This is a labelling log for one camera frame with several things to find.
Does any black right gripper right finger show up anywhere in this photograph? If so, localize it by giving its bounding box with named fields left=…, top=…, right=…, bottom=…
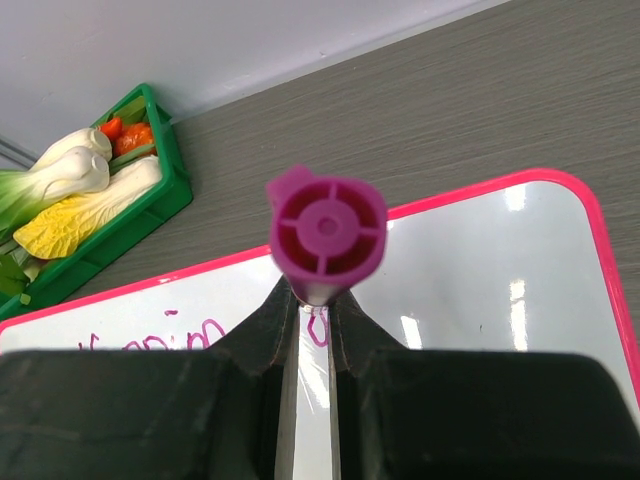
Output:
left=329, top=293, right=639, bottom=479

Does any purple capped marker pen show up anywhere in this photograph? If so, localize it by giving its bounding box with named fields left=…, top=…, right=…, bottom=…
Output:
left=266, top=165, right=388, bottom=306

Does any green scallion bunch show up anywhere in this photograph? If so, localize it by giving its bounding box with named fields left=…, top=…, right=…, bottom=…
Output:
left=1, top=240, right=42, bottom=297

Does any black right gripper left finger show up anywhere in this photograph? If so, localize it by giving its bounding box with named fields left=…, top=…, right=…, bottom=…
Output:
left=1, top=280, right=299, bottom=479

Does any green plastic vegetable tray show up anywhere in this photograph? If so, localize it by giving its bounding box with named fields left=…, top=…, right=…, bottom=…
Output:
left=1, top=83, right=193, bottom=321

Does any yellow white napa cabbage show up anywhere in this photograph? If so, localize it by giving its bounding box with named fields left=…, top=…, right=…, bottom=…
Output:
left=13, top=155, right=162, bottom=260

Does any pink framed whiteboard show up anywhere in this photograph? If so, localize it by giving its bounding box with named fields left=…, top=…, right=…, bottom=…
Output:
left=1, top=169, right=639, bottom=479

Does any orange red toy vegetable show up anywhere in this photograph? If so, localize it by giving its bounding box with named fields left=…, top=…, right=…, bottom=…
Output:
left=98, top=117, right=154, bottom=157

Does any green bok choy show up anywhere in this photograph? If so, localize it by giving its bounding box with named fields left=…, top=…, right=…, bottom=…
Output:
left=1, top=128, right=112, bottom=241

